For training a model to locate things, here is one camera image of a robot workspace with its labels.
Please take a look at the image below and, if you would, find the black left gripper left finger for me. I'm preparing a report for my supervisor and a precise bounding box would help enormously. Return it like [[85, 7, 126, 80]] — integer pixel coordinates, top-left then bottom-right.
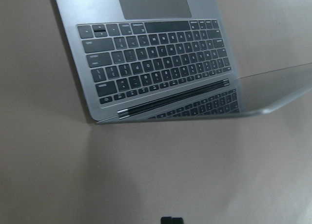
[[160, 217, 172, 224]]

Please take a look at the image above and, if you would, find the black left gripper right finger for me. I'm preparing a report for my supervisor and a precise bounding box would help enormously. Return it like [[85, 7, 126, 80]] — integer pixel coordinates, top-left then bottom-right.
[[172, 217, 183, 224]]

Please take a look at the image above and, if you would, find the grey laptop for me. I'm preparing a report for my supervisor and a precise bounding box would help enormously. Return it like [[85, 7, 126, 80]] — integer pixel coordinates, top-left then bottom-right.
[[56, 0, 312, 124]]

